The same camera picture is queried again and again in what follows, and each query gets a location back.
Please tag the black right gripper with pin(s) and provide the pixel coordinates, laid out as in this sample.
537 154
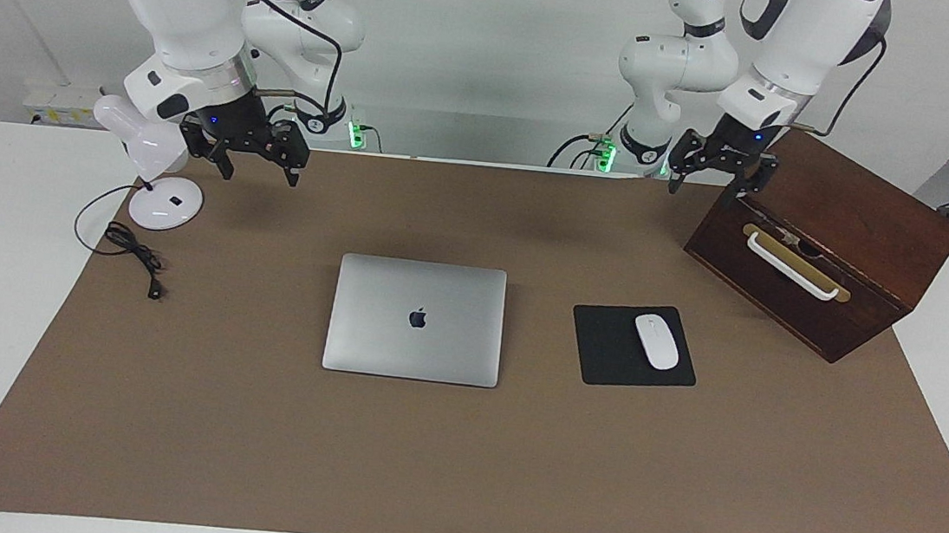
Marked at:
235 126

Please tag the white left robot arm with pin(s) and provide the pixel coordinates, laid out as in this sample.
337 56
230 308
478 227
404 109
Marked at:
686 60

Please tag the white computer mouse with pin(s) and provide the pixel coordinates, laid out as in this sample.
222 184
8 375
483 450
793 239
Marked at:
657 343

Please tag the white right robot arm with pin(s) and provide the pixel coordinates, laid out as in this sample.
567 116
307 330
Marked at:
178 3

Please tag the dark brown wooden box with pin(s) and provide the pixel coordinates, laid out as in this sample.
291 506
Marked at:
861 225

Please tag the black mouse pad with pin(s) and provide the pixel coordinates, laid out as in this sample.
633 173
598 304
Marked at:
606 349

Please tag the white desk lamp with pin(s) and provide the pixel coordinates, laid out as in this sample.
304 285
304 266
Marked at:
150 150

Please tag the white wall power strip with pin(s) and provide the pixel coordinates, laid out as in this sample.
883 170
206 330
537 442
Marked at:
55 100

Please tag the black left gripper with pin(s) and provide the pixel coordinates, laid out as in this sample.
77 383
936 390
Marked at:
734 145

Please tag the grey aluminium laptop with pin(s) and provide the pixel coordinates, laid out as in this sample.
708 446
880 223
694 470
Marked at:
432 341

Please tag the brown table mat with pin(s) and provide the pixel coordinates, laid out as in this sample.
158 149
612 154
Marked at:
420 470

